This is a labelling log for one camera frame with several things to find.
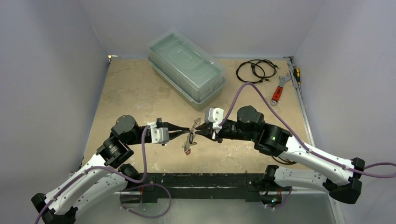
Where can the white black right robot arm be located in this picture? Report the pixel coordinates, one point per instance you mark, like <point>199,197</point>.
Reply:
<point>326,172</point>

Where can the clear green plastic storage box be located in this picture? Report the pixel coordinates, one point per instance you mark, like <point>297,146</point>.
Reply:
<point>193,73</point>

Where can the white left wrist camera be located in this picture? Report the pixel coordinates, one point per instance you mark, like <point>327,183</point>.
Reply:
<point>159,135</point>

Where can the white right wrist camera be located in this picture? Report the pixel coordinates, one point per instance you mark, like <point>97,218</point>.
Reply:
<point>214,116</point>

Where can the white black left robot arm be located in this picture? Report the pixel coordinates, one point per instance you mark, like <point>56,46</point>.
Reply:
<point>106,171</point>

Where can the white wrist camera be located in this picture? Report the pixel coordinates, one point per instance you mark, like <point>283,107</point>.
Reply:
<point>159,135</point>
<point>214,116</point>

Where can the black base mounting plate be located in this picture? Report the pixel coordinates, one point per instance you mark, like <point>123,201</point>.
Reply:
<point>250,187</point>

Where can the keys with black tag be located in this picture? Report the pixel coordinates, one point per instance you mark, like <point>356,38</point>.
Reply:
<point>191,137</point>

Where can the steel perforated key plate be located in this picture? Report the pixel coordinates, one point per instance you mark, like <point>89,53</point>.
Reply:
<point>187,145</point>

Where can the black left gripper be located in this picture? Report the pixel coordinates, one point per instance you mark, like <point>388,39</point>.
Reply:
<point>172,127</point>

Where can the red handled adjustable wrench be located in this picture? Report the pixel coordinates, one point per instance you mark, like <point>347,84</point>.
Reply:
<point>277,94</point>

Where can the black yellow screwdriver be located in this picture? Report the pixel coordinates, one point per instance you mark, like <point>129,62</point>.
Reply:
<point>297,76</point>

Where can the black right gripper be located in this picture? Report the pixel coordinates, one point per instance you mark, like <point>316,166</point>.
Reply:
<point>212,133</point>

